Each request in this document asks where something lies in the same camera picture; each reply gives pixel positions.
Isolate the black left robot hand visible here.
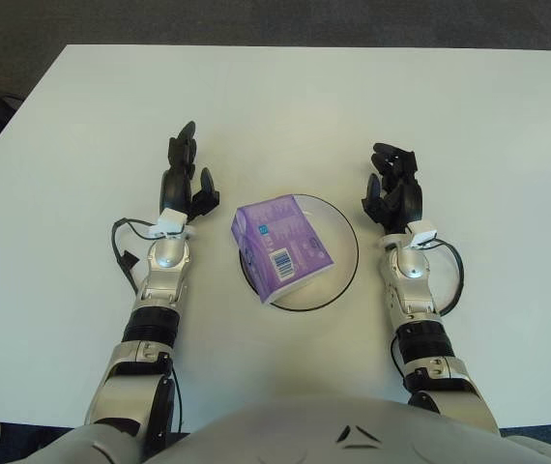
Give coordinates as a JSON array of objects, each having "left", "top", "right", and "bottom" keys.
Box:
[{"left": 159, "top": 122, "right": 222, "bottom": 229}]

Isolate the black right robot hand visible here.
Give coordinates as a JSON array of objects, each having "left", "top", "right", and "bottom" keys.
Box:
[{"left": 361, "top": 142, "right": 424, "bottom": 236}]

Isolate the purple tissue paper pack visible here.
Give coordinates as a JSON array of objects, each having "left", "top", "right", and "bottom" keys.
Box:
[{"left": 229, "top": 193, "right": 335, "bottom": 306}]

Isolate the white plate with black rim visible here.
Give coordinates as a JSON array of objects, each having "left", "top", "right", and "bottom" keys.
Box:
[{"left": 237, "top": 192, "right": 361, "bottom": 312}]

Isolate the grey robot torso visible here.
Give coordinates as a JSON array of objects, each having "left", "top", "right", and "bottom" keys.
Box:
[{"left": 74, "top": 393, "right": 551, "bottom": 464}]

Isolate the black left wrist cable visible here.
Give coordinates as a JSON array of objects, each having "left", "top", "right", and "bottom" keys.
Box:
[{"left": 110, "top": 217, "right": 166, "bottom": 296}]

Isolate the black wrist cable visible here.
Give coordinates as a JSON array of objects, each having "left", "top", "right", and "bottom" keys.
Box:
[
  {"left": 427, "top": 239, "right": 466, "bottom": 318},
  {"left": 110, "top": 217, "right": 166, "bottom": 296}
]

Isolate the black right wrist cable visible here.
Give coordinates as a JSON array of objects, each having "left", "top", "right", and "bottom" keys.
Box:
[{"left": 427, "top": 239, "right": 466, "bottom": 318}]

